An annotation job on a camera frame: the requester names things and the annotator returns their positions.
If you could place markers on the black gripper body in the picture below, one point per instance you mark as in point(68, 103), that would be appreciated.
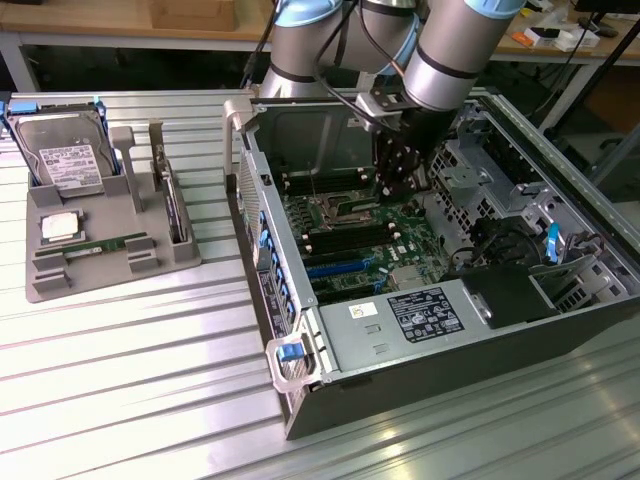
point(415, 145)

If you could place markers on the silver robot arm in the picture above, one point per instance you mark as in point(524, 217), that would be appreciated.
point(450, 55)

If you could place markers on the black RAM slot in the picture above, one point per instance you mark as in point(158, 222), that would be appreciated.
point(325, 183)
point(325, 178)
point(350, 237)
point(348, 232)
point(352, 242)
point(345, 227)
point(325, 170)
point(325, 174)

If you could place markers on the silver disk bay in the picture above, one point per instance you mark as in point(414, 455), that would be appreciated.
point(460, 180)

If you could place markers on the green motherboard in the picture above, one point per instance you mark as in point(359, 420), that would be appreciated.
point(415, 235)

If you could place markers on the metal CPU socket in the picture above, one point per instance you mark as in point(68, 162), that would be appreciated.
point(345, 220)

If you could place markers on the silver chipset heat sink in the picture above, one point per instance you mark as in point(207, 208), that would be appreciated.
point(407, 278)

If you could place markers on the black fan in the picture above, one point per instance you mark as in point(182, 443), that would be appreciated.
point(505, 245)

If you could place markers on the black expansion slot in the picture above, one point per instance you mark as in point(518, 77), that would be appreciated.
point(337, 257)
point(345, 291)

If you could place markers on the blue expansion slot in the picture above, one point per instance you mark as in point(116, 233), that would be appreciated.
point(335, 270)

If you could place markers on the orange and black box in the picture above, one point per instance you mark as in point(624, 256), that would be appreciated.
point(535, 37)

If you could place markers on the wooden workbench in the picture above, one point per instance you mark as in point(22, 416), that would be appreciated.
point(115, 32)
point(550, 55)

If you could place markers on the small white box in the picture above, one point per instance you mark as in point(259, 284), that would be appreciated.
point(575, 41)

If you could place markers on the grey power supply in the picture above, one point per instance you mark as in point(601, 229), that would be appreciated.
point(360, 340)

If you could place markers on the black stand pole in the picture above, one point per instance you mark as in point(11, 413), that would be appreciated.
point(612, 75)

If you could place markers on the blue release latch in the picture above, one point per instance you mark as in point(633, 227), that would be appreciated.
point(290, 351)

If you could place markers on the open PC case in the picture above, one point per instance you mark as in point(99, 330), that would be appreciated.
point(450, 390)

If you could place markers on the brown cardboard box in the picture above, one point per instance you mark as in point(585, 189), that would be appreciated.
point(195, 15)

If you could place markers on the grey parts rack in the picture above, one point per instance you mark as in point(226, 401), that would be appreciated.
point(110, 280)

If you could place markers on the hard disk with blue caddy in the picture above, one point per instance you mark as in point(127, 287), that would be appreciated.
point(65, 150)

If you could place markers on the silver CPU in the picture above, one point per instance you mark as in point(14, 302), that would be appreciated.
point(60, 227)

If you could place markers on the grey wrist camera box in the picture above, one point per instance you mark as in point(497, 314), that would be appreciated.
point(375, 107)

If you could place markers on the graphics card with metal bracket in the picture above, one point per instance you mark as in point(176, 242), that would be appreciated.
point(172, 200)

